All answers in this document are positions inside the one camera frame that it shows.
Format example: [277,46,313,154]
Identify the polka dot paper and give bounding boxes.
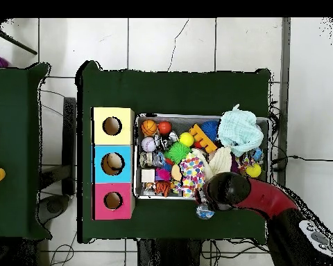
[179,156,207,198]

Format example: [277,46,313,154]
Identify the clear mesh bin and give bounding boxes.
[134,113,273,201]

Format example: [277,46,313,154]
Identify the cream waffle cloth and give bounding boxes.
[192,146,233,181]

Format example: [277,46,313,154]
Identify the green spiky ball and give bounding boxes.
[164,141,192,166]

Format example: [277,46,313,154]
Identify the orange toy brick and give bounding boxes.
[188,123,218,154]

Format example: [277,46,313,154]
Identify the yellow smiley ball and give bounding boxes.
[179,132,195,148]

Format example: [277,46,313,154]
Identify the blue spiky ball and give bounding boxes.
[200,119,220,142]

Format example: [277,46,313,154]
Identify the mint green cloth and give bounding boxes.
[216,104,264,158]

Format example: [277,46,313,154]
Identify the white baseball toy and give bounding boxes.
[140,136,157,153]

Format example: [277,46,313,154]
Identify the red orange ball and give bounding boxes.
[157,121,173,136]

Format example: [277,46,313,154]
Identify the orange basketball toy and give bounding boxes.
[140,119,158,137]

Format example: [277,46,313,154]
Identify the dark green table cloth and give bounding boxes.
[76,60,273,244]

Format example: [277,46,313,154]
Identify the black floor stand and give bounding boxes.
[38,96,77,225]

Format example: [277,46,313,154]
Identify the side table green cloth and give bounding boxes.
[0,62,52,240]

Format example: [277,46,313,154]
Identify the black tripod leg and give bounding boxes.
[0,18,38,55]

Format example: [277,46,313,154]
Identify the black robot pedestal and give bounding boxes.
[137,238,203,266]

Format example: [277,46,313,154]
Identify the black floor cable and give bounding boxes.
[271,154,333,162]

